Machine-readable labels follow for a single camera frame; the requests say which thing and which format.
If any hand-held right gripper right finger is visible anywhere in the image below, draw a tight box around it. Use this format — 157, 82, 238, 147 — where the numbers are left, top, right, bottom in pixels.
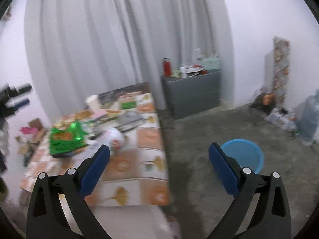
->
209, 143, 292, 239

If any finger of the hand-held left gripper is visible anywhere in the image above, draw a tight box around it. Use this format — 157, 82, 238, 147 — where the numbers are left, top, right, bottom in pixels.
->
0, 83, 32, 99
0, 99, 30, 118

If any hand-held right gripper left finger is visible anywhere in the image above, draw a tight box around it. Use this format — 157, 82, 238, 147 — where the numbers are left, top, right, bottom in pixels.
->
26, 144, 117, 239

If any blue plastic basket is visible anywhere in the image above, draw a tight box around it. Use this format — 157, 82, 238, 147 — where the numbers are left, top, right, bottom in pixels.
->
221, 139, 265, 175

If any white bottle with red cap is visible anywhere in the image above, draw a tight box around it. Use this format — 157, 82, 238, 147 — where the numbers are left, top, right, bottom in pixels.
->
100, 127, 125, 157

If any green snack bag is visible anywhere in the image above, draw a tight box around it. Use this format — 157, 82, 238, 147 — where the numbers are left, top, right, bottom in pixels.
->
48, 121, 88, 158

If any dark grey packet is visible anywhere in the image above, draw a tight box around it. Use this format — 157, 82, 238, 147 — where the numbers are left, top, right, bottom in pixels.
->
117, 112, 145, 131

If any brown cardboard box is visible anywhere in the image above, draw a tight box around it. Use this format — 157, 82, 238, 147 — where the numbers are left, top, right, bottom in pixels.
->
15, 118, 48, 155

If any brown cookie packet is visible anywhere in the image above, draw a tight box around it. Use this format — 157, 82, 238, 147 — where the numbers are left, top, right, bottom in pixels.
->
75, 110, 93, 120

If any table with patterned cloth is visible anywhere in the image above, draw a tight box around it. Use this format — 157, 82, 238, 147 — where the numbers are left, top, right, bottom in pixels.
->
19, 82, 170, 207

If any white paper cup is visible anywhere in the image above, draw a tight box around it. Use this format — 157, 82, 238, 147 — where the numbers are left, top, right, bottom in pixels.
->
85, 95, 100, 111

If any white cardboard box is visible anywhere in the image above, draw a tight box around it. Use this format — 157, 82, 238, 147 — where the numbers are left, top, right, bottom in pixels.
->
267, 107, 298, 130

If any black snack box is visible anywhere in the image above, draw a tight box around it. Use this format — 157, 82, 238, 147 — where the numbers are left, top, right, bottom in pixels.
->
252, 92, 276, 115

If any grey cabinet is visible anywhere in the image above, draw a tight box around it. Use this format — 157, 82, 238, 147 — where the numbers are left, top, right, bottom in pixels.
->
161, 70, 221, 120

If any large water jug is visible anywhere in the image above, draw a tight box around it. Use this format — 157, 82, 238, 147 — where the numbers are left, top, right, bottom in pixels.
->
296, 90, 319, 146

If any grey curtain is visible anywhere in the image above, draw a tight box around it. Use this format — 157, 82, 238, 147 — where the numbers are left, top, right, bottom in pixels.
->
24, 0, 235, 120

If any light green utensil holder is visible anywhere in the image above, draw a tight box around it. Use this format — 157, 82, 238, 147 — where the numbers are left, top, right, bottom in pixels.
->
199, 56, 221, 70

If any red thermos flask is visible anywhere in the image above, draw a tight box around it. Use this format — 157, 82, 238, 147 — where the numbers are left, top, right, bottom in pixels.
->
162, 58, 172, 77

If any folded patterned cloth roll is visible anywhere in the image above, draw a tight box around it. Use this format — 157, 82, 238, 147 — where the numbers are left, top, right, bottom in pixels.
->
264, 37, 291, 102

